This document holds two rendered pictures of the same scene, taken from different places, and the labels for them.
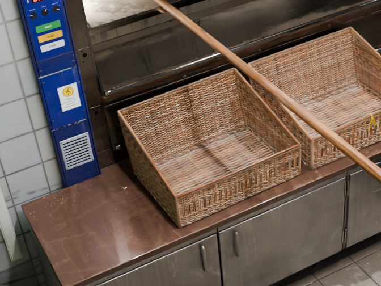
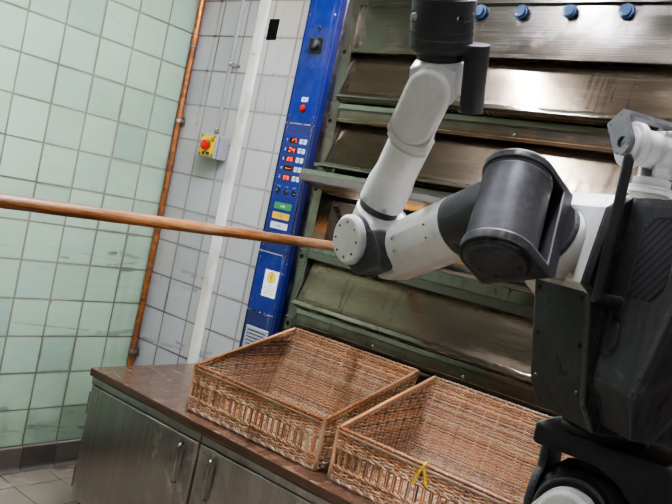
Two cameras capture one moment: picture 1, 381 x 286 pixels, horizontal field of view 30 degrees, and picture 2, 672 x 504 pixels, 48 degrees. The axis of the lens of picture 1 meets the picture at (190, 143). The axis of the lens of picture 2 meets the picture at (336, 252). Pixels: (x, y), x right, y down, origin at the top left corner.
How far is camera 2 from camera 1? 270 cm
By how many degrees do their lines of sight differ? 66
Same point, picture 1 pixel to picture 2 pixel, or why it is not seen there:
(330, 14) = not seen: hidden behind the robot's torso
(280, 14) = (502, 344)
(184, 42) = (385, 304)
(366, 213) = not seen: outside the picture
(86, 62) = (299, 264)
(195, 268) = (169, 470)
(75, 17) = (308, 215)
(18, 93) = (248, 259)
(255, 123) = not seen: hidden behind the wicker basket
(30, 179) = (221, 349)
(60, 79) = (271, 262)
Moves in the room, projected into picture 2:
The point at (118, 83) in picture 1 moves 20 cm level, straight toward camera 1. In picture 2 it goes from (310, 302) to (263, 296)
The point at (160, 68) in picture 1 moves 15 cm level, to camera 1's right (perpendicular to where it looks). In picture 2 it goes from (348, 312) to (369, 322)
